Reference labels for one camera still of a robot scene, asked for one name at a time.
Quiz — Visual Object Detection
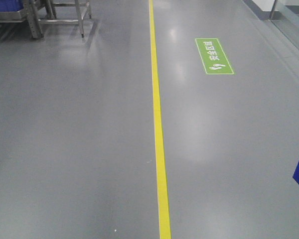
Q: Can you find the steel shelf cart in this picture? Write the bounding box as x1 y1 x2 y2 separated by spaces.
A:
0 0 92 39

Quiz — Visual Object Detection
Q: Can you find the green floor safety sign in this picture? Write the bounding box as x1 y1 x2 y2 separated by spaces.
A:
195 38 235 75

